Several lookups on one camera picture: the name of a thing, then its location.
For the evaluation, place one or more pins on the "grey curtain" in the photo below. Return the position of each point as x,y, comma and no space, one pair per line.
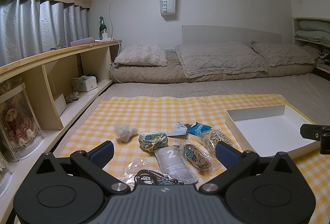
30,27

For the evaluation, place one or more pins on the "white box on shelf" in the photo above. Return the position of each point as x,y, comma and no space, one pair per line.
60,103

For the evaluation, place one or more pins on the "pink book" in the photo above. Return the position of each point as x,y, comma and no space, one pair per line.
82,41

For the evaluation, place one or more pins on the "tissue box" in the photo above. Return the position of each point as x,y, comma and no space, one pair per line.
84,83

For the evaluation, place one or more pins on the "grey white sachet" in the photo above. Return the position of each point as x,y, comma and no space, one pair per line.
180,129

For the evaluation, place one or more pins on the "floral drawstring pouch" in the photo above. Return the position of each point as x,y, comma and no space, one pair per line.
151,141

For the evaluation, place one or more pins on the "closet shelf with bedding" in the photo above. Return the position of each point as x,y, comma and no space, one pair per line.
314,32

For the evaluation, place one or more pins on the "bag with teal bead cord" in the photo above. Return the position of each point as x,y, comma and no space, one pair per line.
196,157

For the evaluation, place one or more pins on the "right grey quilted pillow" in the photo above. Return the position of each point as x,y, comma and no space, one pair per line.
282,54

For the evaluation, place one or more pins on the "white mesh pouch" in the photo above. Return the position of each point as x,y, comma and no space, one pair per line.
124,132

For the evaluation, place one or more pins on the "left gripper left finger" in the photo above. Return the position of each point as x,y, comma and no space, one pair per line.
90,165

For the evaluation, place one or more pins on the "doll in clear case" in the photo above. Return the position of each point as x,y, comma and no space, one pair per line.
21,133

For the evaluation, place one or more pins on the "white shallow box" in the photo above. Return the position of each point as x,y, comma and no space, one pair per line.
268,130

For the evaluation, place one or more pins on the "large grey quilted pillow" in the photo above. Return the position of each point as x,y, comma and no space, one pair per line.
229,58

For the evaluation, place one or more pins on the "grey disposable seat cushion pack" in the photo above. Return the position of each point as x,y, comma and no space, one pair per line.
171,162

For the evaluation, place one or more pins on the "blue sachet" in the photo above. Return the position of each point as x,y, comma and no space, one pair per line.
198,128

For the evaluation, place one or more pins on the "beige folded quilt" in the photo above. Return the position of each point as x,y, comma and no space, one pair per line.
173,73

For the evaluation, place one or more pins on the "bag with green bead cord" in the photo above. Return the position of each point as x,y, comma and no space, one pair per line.
210,138

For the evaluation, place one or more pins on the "grey bed sheet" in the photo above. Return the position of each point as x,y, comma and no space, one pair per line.
308,93

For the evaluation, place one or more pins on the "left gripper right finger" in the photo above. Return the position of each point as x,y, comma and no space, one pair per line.
238,165

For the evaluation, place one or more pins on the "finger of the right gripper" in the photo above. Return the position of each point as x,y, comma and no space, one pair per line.
313,131

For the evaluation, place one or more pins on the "wooden shelf unit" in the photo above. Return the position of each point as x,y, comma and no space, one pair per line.
47,75

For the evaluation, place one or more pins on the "green glass bottle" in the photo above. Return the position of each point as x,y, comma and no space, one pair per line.
102,29

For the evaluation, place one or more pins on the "fluffy beige pillow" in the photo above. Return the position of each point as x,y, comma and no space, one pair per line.
142,55

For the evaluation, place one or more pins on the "bag with dark cord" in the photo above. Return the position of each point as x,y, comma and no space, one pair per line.
140,172

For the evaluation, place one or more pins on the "yellow checkered cloth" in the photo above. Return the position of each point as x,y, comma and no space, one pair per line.
161,114

